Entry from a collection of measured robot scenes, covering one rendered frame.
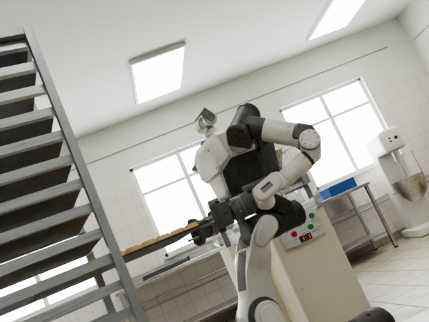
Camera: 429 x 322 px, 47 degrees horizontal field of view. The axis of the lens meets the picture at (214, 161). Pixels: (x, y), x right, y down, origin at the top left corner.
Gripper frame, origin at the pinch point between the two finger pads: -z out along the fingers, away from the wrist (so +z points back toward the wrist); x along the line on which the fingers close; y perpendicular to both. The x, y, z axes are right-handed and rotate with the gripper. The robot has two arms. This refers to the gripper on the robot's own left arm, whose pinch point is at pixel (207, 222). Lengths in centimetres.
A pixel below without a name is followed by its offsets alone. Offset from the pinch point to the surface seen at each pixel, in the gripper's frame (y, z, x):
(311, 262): -93, 32, -36
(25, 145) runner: 30, -42, 45
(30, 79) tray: 18, -36, 71
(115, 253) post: 25.5, -27.9, 0.7
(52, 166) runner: 27, -37, 35
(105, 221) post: 25.2, -27.4, 11.8
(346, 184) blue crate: -474, 129, 1
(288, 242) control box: -89, 25, -22
